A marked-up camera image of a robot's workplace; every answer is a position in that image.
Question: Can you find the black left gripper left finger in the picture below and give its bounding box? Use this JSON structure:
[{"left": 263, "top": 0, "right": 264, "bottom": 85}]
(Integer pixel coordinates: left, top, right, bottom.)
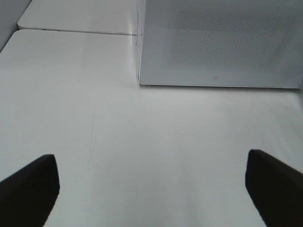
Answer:
[{"left": 0, "top": 154, "right": 60, "bottom": 227}]

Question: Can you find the white microwave door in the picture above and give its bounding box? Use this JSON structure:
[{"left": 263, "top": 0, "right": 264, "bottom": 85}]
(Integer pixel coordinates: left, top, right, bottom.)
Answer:
[{"left": 139, "top": 0, "right": 300, "bottom": 90}]

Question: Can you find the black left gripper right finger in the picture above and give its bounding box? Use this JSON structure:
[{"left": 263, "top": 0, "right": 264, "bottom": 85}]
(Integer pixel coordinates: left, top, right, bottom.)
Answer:
[{"left": 245, "top": 149, "right": 303, "bottom": 227}]

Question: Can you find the white microwave oven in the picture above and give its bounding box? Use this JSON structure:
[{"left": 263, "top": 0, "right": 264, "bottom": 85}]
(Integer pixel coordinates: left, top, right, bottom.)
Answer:
[{"left": 132, "top": 0, "right": 303, "bottom": 91}]

